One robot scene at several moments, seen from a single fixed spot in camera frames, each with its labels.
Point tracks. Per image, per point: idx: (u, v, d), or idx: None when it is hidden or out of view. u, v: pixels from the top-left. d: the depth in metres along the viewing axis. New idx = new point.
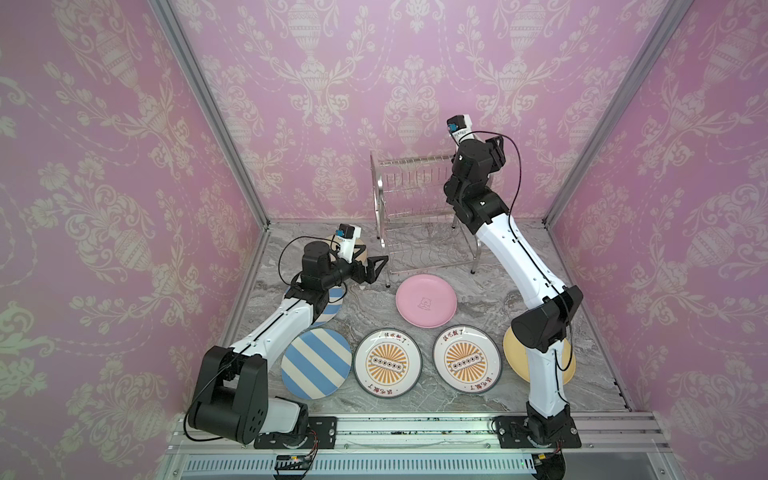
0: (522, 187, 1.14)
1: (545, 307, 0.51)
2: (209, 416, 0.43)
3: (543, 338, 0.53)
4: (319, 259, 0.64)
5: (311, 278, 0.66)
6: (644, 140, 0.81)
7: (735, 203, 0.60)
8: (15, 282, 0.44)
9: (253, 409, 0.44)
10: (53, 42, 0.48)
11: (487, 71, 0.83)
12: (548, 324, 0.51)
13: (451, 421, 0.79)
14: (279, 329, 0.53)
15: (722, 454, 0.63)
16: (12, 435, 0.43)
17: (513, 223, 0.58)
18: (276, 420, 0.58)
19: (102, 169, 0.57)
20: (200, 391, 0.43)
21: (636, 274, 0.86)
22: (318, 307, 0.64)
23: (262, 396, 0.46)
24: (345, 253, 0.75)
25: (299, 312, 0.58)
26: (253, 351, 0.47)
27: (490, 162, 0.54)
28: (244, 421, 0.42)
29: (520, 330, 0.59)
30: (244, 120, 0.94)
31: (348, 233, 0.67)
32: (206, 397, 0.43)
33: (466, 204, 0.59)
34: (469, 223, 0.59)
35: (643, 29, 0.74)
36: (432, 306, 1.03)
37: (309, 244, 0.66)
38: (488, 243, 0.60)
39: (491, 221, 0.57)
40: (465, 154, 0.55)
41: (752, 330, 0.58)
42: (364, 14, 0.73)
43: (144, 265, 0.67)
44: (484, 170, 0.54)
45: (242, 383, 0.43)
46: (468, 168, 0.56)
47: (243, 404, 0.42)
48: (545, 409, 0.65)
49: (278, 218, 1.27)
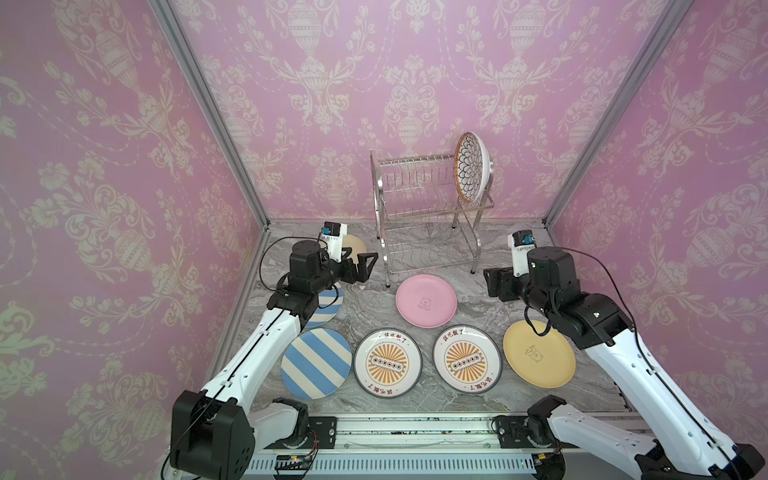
0: (522, 187, 1.14)
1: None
2: (191, 460, 0.41)
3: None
4: (307, 258, 0.59)
5: (299, 280, 0.60)
6: (644, 140, 0.81)
7: (735, 203, 0.60)
8: (15, 282, 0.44)
9: (237, 451, 0.42)
10: (53, 42, 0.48)
11: (487, 71, 0.83)
12: None
13: (451, 421, 0.79)
14: (256, 358, 0.47)
15: None
16: (12, 434, 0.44)
17: (641, 342, 0.44)
18: (272, 432, 0.57)
19: (102, 169, 0.57)
20: (176, 439, 0.40)
21: (636, 274, 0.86)
22: (307, 311, 0.58)
23: (246, 435, 0.43)
24: (332, 251, 0.70)
25: (282, 325, 0.53)
26: (228, 393, 0.42)
27: (570, 261, 0.47)
28: (227, 466, 0.40)
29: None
30: (244, 120, 0.94)
31: (334, 229, 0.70)
32: (183, 445, 0.40)
33: (569, 316, 0.47)
34: (580, 339, 0.47)
35: (643, 29, 0.74)
36: (432, 307, 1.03)
37: (299, 243, 0.61)
38: (608, 367, 0.46)
39: (614, 342, 0.44)
40: (538, 258, 0.50)
41: (752, 331, 0.58)
42: (364, 14, 0.73)
43: (144, 265, 0.67)
44: (566, 271, 0.47)
45: (220, 433, 0.39)
46: (542, 271, 0.50)
47: (224, 451, 0.39)
48: (554, 431, 0.64)
49: (278, 218, 1.27)
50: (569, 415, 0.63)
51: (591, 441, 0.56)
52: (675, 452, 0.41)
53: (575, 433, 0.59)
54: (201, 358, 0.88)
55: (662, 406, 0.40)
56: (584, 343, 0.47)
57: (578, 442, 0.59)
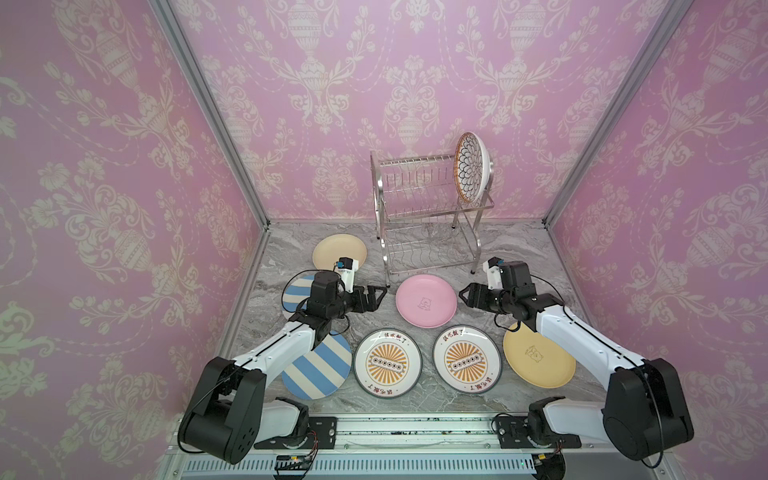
0: (522, 187, 1.14)
1: (627, 385, 0.42)
2: (201, 428, 0.42)
3: (640, 432, 0.41)
4: (326, 285, 0.67)
5: (316, 304, 0.68)
6: (644, 140, 0.81)
7: (735, 203, 0.60)
8: (15, 282, 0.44)
9: (246, 426, 0.43)
10: (54, 42, 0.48)
11: (487, 71, 0.83)
12: (638, 413, 0.42)
13: (451, 421, 0.79)
14: (281, 348, 0.54)
15: (723, 455, 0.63)
16: (12, 434, 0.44)
17: (568, 310, 0.59)
18: (272, 426, 0.57)
19: (102, 169, 0.57)
20: (195, 402, 0.43)
21: (636, 274, 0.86)
22: (320, 334, 0.65)
23: (255, 413, 0.45)
24: (347, 284, 0.79)
25: (301, 336, 0.59)
26: (253, 365, 0.47)
27: (526, 268, 0.67)
28: (232, 439, 0.41)
29: (616, 426, 0.45)
30: (244, 120, 0.94)
31: (348, 263, 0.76)
32: (200, 408, 0.43)
33: (520, 304, 0.66)
34: (528, 322, 0.65)
35: (643, 29, 0.74)
36: (432, 306, 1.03)
37: (320, 272, 0.70)
38: (546, 330, 0.60)
39: (544, 309, 0.61)
40: (504, 265, 0.71)
41: (752, 331, 0.58)
42: (364, 14, 0.73)
43: (144, 265, 0.67)
44: (522, 274, 0.67)
45: (238, 400, 0.42)
46: (505, 273, 0.71)
47: (235, 420, 0.42)
48: (550, 423, 0.65)
49: (278, 218, 1.27)
50: (559, 403, 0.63)
51: (576, 421, 0.57)
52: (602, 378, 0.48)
53: (564, 417, 0.61)
54: (201, 358, 0.88)
55: (579, 338, 0.53)
56: (533, 324, 0.63)
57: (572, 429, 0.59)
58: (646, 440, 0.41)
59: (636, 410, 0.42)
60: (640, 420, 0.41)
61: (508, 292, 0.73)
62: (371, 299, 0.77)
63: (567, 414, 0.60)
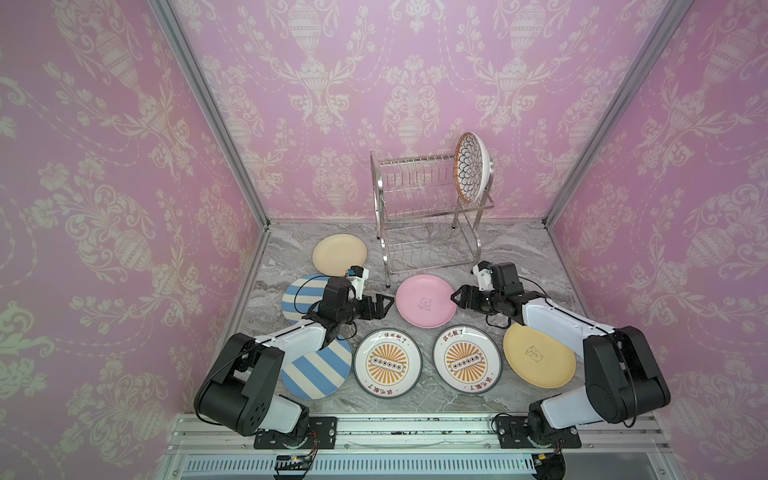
0: (522, 187, 1.14)
1: (598, 348, 0.46)
2: (217, 397, 0.44)
3: (615, 394, 0.44)
4: (339, 290, 0.71)
5: (326, 307, 0.71)
6: (644, 140, 0.81)
7: (735, 203, 0.60)
8: (15, 282, 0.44)
9: (258, 401, 0.45)
10: (54, 43, 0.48)
11: (487, 71, 0.83)
12: (613, 376, 0.45)
13: (451, 421, 0.79)
14: (298, 335, 0.58)
15: (723, 454, 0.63)
16: (12, 435, 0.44)
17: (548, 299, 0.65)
18: (277, 419, 0.59)
19: (102, 169, 0.57)
20: (215, 372, 0.46)
21: (636, 274, 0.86)
22: (330, 336, 0.68)
23: (270, 390, 0.47)
24: (357, 291, 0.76)
25: (314, 332, 0.62)
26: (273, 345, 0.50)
27: (513, 268, 0.73)
28: (246, 408, 0.43)
29: (597, 394, 0.47)
30: (244, 120, 0.94)
31: (359, 271, 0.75)
32: (219, 377, 0.45)
33: (509, 301, 0.70)
34: (516, 317, 0.69)
35: (643, 30, 0.74)
36: (432, 306, 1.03)
37: (334, 277, 0.74)
38: (531, 316, 0.64)
39: (529, 302, 0.65)
40: (492, 265, 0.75)
41: (752, 331, 0.58)
42: (364, 14, 0.73)
43: (144, 265, 0.67)
44: (509, 273, 0.72)
45: (256, 371, 0.45)
46: (494, 273, 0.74)
47: (252, 391, 0.44)
48: (548, 418, 0.65)
49: (278, 218, 1.27)
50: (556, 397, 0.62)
51: (570, 409, 0.58)
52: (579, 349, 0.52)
53: (558, 409, 0.62)
54: (201, 358, 0.88)
55: (555, 317, 0.58)
56: (520, 320, 0.68)
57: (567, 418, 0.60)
58: (622, 401, 0.44)
59: (609, 371, 0.45)
60: (613, 380, 0.45)
61: (498, 291, 0.78)
62: (379, 307, 0.80)
63: (559, 403, 0.61)
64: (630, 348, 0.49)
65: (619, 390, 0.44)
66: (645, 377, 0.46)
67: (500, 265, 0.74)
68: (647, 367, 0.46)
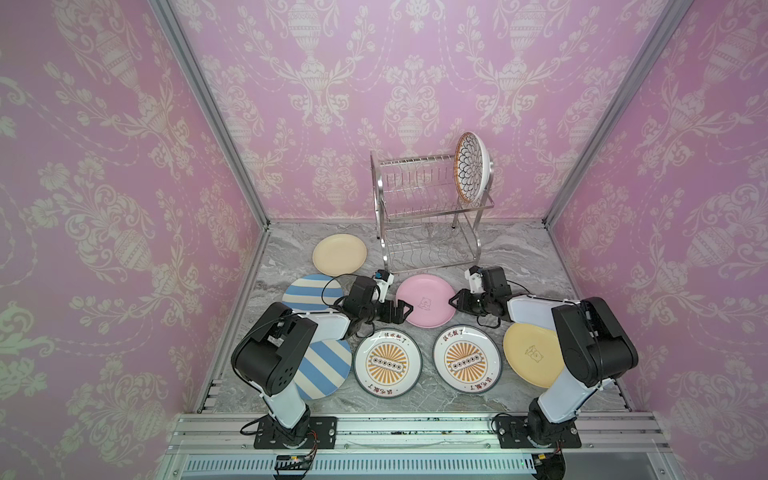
0: (522, 187, 1.14)
1: (564, 312, 0.52)
2: (251, 356, 0.48)
3: (583, 351, 0.49)
4: (366, 288, 0.75)
5: (351, 302, 0.76)
6: (644, 140, 0.81)
7: (735, 202, 0.60)
8: (15, 282, 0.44)
9: (287, 365, 0.48)
10: (54, 43, 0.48)
11: (487, 71, 0.83)
12: (579, 335, 0.50)
13: (452, 421, 0.79)
14: (326, 319, 0.61)
15: (723, 454, 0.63)
16: (12, 434, 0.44)
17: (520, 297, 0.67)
18: (286, 405, 0.60)
19: (102, 169, 0.57)
20: (253, 331, 0.50)
21: (636, 274, 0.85)
22: (350, 330, 0.72)
23: (300, 357, 0.51)
24: (381, 294, 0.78)
25: (341, 321, 0.67)
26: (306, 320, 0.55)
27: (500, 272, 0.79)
28: (277, 369, 0.47)
29: (571, 357, 0.52)
30: (245, 121, 0.94)
31: (385, 275, 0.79)
32: (257, 337, 0.50)
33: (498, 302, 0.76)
34: (504, 316, 0.75)
35: (643, 29, 0.74)
36: (432, 306, 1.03)
37: (360, 276, 0.78)
38: (515, 310, 0.70)
39: (511, 303, 0.71)
40: (482, 269, 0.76)
41: (752, 331, 0.58)
42: (364, 14, 0.73)
43: (144, 265, 0.67)
44: (497, 277, 0.78)
45: (292, 337, 0.49)
46: (482, 276, 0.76)
47: (287, 352, 0.48)
48: (547, 413, 0.65)
49: (278, 218, 1.27)
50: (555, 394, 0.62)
51: (559, 392, 0.61)
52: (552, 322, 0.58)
53: (552, 402, 0.64)
54: (201, 358, 0.88)
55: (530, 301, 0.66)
56: (509, 318, 0.73)
57: (561, 404, 0.61)
58: (591, 359, 0.48)
59: (574, 331, 0.50)
60: (580, 339, 0.49)
61: (486, 293, 0.84)
62: (399, 313, 0.84)
63: (553, 394, 0.63)
64: (597, 315, 0.55)
65: (588, 349, 0.49)
66: (611, 339, 0.51)
67: (490, 271, 0.80)
68: (612, 329, 0.50)
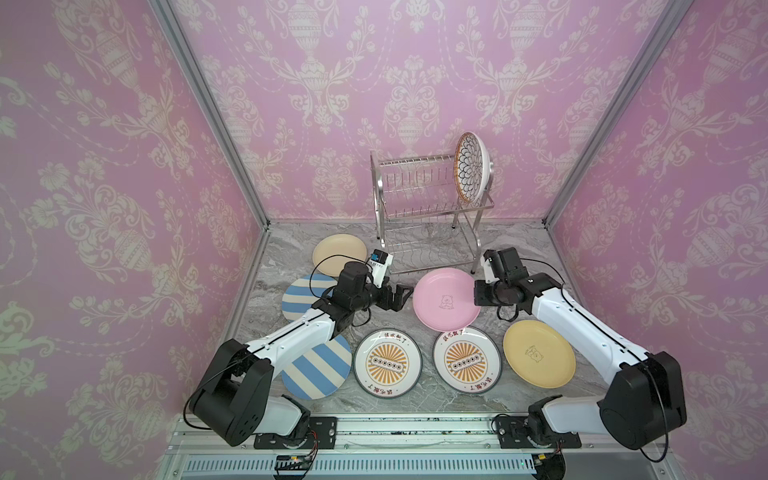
0: (522, 187, 1.14)
1: (633, 383, 0.41)
2: (208, 406, 0.44)
3: (638, 428, 0.42)
4: (355, 277, 0.65)
5: (341, 293, 0.67)
6: (644, 140, 0.81)
7: (735, 202, 0.60)
8: (15, 282, 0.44)
9: (247, 412, 0.43)
10: (54, 42, 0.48)
11: (487, 71, 0.83)
12: (640, 410, 0.41)
13: (451, 421, 0.79)
14: (295, 337, 0.53)
15: (723, 454, 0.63)
16: (12, 434, 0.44)
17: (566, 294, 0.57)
18: (273, 423, 0.58)
19: (102, 169, 0.57)
20: (205, 380, 0.44)
21: (636, 274, 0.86)
22: (340, 324, 0.64)
23: (260, 401, 0.45)
24: (376, 278, 0.77)
25: (320, 328, 0.58)
26: (265, 355, 0.47)
27: (513, 253, 0.66)
28: (236, 419, 0.42)
29: (615, 419, 0.45)
30: (245, 121, 0.94)
31: (381, 257, 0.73)
32: (210, 386, 0.44)
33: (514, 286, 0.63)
34: (524, 304, 0.62)
35: (642, 29, 0.74)
36: (455, 303, 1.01)
37: (350, 262, 0.68)
38: (545, 315, 0.57)
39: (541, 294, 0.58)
40: (492, 251, 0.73)
41: (752, 331, 0.58)
42: (364, 15, 0.73)
43: (144, 265, 0.67)
44: (510, 259, 0.66)
45: (244, 386, 0.43)
46: (494, 260, 0.69)
47: (240, 404, 0.42)
48: (551, 425, 0.64)
49: (278, 218, 1.27)
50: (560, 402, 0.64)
51: (576, 420, 0.57)
52: (600, 367, 0.48)
53: (562, 417, 0.61)
54: (201, 358, 0.88)
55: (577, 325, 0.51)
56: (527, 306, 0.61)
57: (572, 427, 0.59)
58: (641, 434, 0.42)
59: (638, 408, 0.41)
60: (641, 416, 0.41)
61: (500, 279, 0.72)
62: (397, 300, 0.75)
63: (565, 413, 0.60)
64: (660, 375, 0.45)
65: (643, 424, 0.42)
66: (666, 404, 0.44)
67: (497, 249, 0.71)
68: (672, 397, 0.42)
